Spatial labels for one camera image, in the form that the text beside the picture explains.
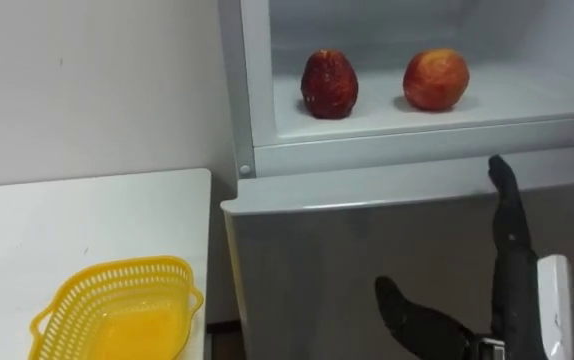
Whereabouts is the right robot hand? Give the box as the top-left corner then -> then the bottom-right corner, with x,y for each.
373,154 -> 574,360

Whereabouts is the grey fridge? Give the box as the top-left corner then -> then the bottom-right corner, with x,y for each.
216,0 -> 574,360

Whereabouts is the red orange peach soft toy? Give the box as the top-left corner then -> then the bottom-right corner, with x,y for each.
402,47 -> 471,112

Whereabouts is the dark red strawberry soft toy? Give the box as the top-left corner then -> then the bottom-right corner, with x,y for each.
300,48 -> 360,121

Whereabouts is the yellow plastic slotted basket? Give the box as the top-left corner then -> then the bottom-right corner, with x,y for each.
28,255 -> 205,360

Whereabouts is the white table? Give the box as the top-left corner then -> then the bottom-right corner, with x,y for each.
0,167 -> 213,360

